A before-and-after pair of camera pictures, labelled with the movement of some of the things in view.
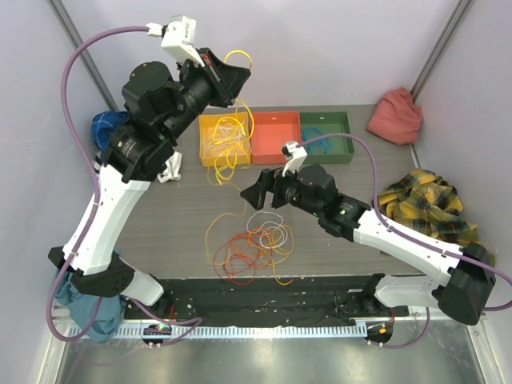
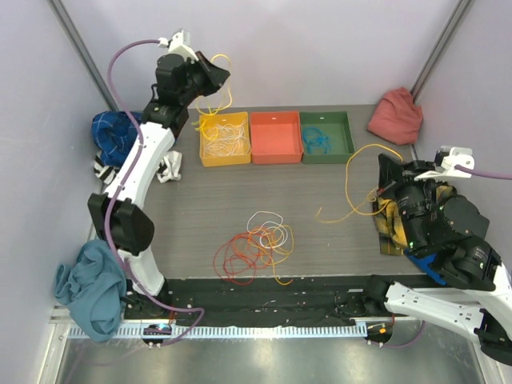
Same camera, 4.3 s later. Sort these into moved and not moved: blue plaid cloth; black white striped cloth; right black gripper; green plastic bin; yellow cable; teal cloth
Moved: right black gripper; yellow cable
Not moved: black white striped cloth; teal cloth; blue plaid cloth; green plastic bin
